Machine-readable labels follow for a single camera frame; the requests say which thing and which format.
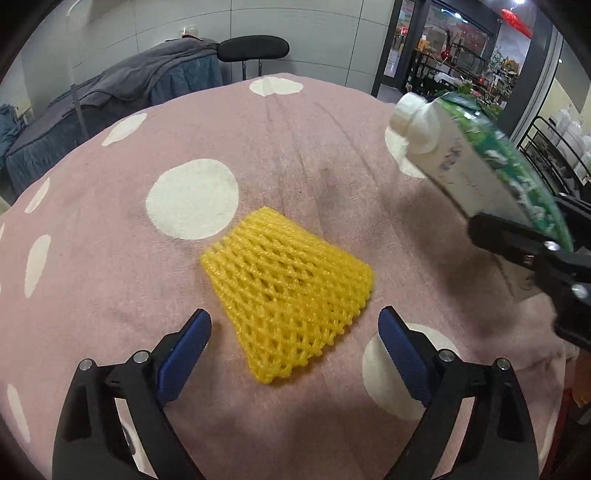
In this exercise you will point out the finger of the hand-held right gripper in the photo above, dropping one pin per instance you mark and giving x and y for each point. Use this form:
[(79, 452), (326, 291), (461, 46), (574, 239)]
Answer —
[(579, 226), (568, 286)]

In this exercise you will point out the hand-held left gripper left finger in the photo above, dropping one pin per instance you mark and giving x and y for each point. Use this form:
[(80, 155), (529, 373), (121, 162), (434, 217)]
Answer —
[(182, 364)]

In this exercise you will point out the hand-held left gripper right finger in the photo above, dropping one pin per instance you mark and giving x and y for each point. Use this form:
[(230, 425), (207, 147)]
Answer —
[(404, 360)]

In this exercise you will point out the yellow foam fruit net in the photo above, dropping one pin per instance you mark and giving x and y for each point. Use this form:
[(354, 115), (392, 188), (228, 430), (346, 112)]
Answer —
[(286, 286)]

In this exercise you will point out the green and white carton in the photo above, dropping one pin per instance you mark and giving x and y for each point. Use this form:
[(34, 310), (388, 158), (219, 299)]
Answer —
[(461, 157)]

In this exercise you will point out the stack of white containers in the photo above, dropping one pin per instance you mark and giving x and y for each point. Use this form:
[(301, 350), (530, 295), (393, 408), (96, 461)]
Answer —
[(575, 138)]

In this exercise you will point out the black metal rack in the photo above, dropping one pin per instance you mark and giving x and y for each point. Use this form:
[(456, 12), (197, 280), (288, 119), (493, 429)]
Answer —
[(542, 143)]

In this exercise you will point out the green leafy plant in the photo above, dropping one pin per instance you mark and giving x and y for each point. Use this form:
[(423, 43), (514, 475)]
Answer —
[(489, 78)]

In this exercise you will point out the red hanging lantern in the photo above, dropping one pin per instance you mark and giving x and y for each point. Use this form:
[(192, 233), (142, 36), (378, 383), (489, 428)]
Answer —
[(518, 22)]

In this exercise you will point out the goods display shelf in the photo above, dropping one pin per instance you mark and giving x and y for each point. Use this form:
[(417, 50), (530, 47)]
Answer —
[(443, 60)]

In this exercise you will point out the pink polka dot blanket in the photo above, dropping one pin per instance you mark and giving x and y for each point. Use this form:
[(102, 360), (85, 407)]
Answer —
[(300, 138)]

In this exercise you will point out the grey cloth covered table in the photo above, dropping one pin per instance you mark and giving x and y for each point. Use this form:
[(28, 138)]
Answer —
[(55, 138)]

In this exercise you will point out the glass entrance door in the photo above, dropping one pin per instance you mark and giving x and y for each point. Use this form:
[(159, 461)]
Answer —
[(392, 46)]

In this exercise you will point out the grey blanket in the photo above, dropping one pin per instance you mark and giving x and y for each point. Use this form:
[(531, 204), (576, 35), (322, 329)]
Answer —
[(147, 69)]

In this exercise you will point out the black chair backrest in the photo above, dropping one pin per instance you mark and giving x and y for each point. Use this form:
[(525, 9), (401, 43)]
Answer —
[(254, 48)]

